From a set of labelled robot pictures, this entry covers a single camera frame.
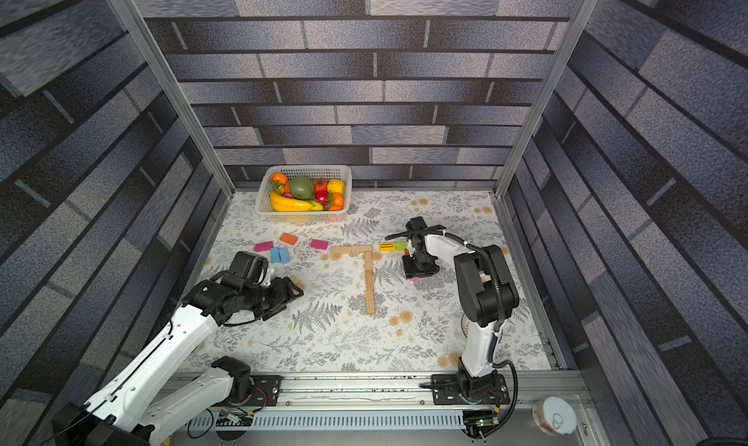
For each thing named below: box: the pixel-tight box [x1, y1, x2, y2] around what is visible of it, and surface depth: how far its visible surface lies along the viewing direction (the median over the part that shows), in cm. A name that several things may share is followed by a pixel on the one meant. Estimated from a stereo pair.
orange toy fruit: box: [271, 171, 288, 186], surface depth 115 cm
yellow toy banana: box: [269, 191, 325, 213], surface depth 106 cm
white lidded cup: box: [531, 396, 578, 437], surface depth 68 cm
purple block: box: [254, 241, 274, 253], surface depth 105 cm
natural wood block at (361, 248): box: [351, 245, 374, 254], surface depth 103 cm
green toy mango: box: [288, 175, 315, 201], surface depth 110 cm
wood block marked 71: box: [365, 269, 374, 295], surface depth 97 cm
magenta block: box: [309, 238, 330, 251], surface depth 106 cm
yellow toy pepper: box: [327, 179, 346, 194], surface depth 116 cm
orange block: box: [279, 232, 299, 246], surface depth 106 cm
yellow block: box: [378, 242, 397, 253], surface depth 103 cm
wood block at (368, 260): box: [364, 251, 374, 271], surface depth 102 cm
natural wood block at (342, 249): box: [331, 245, 353, 255], surface depth 103 cm
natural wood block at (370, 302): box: [366, 291, 375, 315], surface depth 89 cm
